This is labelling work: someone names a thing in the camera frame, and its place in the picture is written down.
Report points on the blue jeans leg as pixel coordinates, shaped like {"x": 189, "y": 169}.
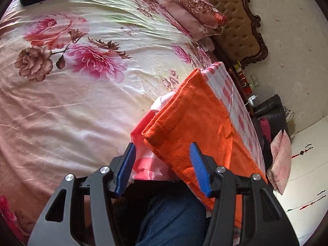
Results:
{"x": 163, "y": 213}

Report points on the red white checkered board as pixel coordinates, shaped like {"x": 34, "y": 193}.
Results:
{"x": 149, "y": 167}

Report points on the black leather armchair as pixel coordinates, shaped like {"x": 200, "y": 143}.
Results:
{"x": 271, "y": 115}

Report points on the floral pillow stack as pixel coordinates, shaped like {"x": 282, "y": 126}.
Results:
{"x": 198, "y": 17}

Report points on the pink floral cushions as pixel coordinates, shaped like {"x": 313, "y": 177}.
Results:
{"x": 279, "y": 172}

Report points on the white wardrobe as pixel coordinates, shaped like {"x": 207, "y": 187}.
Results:
{"x": 305, "y": 197}

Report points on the floral bed sheet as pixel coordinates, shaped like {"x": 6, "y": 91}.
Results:
{"x": 77, "y": 76}

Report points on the orange pants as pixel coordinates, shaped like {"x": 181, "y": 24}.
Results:
{"x": 194, "y": 114}

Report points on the wooden nightstand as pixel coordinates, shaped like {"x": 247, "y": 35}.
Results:
{"x": 233, "y": 74}

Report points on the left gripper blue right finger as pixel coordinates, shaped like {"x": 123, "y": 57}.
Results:
{"x": 202, "y": 167}

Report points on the tufted brown headboard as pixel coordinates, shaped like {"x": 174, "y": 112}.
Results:
{"x": 239, "y": 42}

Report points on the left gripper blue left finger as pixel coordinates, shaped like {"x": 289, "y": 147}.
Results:
{"x": 123, "y": 168}

